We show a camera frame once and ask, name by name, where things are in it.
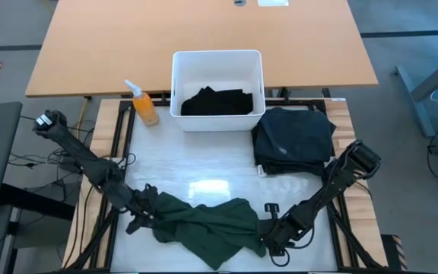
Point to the orange spray bottle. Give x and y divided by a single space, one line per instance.
146 108

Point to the grey metal desk leg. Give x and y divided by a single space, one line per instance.
432 80

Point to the light brown wooden desk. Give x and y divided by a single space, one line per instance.
89 45

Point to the white desk outlet plate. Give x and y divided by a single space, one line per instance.
272 2

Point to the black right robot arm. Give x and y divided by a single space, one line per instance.
337 179

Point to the black hazard-striped box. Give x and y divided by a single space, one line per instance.
390 253

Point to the dark zippered trousers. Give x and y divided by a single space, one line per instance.
291 133

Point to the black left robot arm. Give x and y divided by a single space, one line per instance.
78 156

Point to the white handwritten paper tag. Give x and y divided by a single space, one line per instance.
261 171

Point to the white plastic laundry basket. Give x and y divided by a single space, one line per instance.
215 64

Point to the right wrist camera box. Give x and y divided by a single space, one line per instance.
271 208

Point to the dark green garment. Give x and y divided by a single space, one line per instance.
211 228

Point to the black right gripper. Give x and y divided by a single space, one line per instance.
276 236

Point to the black knit garment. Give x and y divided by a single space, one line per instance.
219 104

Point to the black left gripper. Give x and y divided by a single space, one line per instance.
146 203

